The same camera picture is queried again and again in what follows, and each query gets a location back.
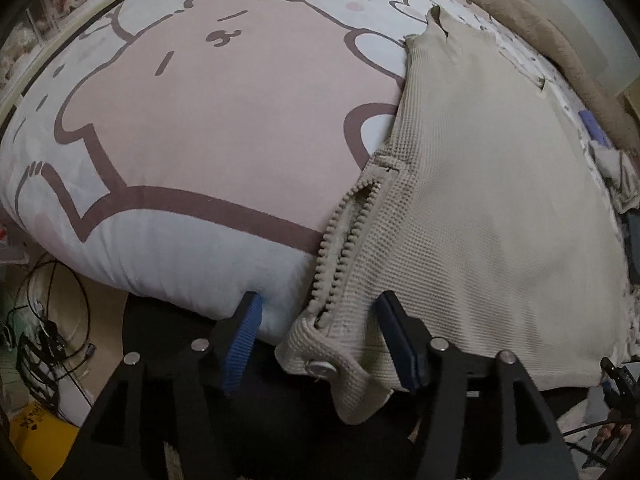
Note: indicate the wooden bed frame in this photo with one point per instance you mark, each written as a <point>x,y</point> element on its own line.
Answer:
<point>30,80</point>

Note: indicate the small blue item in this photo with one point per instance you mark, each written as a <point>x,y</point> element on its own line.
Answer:
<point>592,127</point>

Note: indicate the cartoon printed bed cover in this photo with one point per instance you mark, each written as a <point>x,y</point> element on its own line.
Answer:
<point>225,110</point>

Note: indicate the brown fleece blanket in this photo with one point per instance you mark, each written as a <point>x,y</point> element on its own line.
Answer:
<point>525,5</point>

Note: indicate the person's bare foot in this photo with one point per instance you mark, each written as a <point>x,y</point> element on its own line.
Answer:
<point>612,434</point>

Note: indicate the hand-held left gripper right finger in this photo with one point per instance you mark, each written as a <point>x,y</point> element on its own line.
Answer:
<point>400,347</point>

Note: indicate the dark cloth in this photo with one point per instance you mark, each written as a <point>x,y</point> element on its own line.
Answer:
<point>300,435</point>

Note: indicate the white fluffy rug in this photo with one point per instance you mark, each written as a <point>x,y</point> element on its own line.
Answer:
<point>575,410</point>

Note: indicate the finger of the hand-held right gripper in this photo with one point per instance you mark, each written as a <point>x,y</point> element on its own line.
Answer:
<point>617,375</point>

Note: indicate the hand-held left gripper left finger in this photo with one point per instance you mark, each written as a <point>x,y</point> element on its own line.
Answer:
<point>242,342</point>

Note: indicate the beige waffle knit pants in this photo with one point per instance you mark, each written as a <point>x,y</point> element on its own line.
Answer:
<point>475,185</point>

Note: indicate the crumpled white cloth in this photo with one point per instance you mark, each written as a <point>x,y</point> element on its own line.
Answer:
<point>612,162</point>

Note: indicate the yellow box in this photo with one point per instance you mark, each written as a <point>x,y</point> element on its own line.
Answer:
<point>40,430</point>

